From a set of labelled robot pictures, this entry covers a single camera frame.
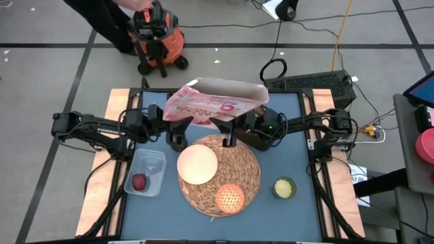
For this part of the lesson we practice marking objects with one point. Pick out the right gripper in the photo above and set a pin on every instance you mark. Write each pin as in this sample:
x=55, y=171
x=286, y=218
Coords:
x=257, y=135

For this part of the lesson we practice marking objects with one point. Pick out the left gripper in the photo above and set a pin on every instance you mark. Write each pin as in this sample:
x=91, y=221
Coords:
x=157, y=128

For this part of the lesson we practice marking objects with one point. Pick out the pink strawberry yogurt cereal box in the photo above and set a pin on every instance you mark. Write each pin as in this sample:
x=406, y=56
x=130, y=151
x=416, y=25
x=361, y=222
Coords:
x=210, y=101

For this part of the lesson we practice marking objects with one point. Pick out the dark red food item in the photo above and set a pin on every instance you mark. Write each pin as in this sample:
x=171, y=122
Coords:
x=139, y=182

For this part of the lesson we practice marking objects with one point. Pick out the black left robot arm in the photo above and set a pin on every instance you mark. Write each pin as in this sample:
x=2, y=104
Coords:
x=84, y=128

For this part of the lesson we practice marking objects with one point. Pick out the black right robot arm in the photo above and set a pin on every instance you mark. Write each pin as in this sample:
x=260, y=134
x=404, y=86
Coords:
x=315, y=123

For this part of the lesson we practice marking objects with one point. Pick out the round woven straw placemat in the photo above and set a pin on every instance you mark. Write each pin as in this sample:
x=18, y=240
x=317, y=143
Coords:
x=234, y=162

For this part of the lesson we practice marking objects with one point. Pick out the peach round plate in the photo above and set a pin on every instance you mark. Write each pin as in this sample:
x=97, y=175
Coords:
x=197, y=164

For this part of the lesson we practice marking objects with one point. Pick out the clear plastic container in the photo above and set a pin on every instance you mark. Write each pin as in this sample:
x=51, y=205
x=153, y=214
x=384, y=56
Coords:
x=149, y=162

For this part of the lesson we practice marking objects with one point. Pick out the blue patterned bowl orange inside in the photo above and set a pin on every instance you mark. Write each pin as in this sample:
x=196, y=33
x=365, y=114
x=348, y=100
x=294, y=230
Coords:
x=230, y=198

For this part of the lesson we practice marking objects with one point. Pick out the orange black shop vacuum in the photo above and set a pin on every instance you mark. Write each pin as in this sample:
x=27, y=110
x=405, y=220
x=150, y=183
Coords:
x=166, y=40

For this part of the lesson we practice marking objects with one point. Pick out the green cup with yellow filling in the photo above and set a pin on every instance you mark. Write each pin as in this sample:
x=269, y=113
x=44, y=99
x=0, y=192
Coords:
x=284, y=188

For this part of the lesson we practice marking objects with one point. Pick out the wooden side board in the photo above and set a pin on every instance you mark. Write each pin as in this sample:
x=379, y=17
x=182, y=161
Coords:
x=101, y=176
x=342, y=176

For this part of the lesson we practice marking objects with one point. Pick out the white paper sheet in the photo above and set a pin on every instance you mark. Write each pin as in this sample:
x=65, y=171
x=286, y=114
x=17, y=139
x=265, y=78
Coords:
x=271, y=8

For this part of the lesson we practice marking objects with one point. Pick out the black rounded object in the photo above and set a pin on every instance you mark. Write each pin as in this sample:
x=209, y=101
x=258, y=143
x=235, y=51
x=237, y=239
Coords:
x=286, y=10

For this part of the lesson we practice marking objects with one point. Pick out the person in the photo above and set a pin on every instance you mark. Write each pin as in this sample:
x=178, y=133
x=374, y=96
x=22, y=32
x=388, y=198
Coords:
x=101, y=20

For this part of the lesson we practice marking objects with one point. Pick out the printed paper sheet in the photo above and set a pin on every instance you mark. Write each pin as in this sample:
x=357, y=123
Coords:
x=359, y=179

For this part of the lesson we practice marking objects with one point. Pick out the white power strip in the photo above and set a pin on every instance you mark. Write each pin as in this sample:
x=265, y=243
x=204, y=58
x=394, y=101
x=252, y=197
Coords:
x=379, y=135

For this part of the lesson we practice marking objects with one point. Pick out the grey cart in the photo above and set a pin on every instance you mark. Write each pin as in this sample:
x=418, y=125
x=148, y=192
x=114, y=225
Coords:
x=407, y=152

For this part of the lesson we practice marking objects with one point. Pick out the black box device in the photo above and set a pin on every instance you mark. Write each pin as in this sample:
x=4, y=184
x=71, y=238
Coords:
x=422, y=118

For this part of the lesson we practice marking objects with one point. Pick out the blue screen tablet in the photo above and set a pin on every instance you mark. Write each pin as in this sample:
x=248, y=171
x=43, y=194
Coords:
x=424, y=91

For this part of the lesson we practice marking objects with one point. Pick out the red round button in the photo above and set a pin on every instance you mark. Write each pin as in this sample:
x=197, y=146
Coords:
x=427, y=145

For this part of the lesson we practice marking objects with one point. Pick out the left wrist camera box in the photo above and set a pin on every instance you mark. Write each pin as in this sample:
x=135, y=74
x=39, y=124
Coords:
x=155, y=111

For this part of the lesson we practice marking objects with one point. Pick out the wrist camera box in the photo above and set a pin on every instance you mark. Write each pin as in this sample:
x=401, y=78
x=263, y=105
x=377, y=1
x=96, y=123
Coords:
x=259, y=117
x=155, y=111

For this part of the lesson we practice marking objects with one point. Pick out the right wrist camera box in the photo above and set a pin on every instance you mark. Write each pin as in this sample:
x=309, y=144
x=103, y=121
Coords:
x=259, y=117

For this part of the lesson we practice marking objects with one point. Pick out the black table frame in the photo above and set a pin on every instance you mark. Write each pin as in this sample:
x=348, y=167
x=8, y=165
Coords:
x=306, y=96

